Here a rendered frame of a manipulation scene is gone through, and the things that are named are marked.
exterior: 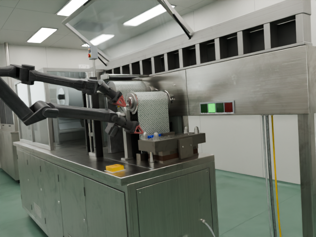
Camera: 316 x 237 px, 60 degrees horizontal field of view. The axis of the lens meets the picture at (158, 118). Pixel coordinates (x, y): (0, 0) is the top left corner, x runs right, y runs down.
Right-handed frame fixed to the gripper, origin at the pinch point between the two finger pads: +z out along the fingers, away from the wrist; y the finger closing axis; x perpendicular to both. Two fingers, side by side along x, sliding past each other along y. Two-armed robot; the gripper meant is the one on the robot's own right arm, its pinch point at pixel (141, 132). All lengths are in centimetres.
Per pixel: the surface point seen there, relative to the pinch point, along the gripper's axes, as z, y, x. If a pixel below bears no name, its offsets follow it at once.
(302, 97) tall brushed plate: 19, 81, 28
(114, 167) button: -16.1, 13.4, -26.1
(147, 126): 2.4, 0.3, 5.2
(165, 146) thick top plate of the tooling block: 4.8, 19.9, -5.4
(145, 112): -3.1, 0.3, 11.8
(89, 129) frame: -13.4, -43.4, -5.3
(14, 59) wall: -35, -555, 146
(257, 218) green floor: 182, -22, -17
